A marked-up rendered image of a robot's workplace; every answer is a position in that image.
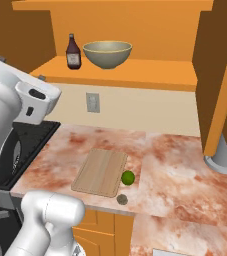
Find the wooden cutting board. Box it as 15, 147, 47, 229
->
70, 148, 129, 199

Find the pale grey cylinder object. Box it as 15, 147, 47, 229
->
203, 132, 227, 176

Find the orange base cupboard door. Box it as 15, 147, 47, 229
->
72, 226, 116, 256

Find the pale grey sink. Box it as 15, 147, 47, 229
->
151, 247, 193, 256

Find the green lime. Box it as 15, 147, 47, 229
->
120, 170, 136, 186

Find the orange cabinet door with handle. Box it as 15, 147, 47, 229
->
192, 0, 227, 158

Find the orange drawer front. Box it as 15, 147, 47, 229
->
80, 208, 116, 235

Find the black hob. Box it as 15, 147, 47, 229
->
0, 120, 62, 191

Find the grey-brown garlic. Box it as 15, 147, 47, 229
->
116, 194, 129, 206

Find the dark brown condiment bottle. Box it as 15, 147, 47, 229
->
65, 33, 83, 71

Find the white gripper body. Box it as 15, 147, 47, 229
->
0, 54, 53, 92

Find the grey-green bowl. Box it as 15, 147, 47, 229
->
82, 40, 133, 70

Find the grey wall socket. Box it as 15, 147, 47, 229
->
85, 92, 101, 114

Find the orange wall cabinet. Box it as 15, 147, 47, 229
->
11, 0, 216, 93

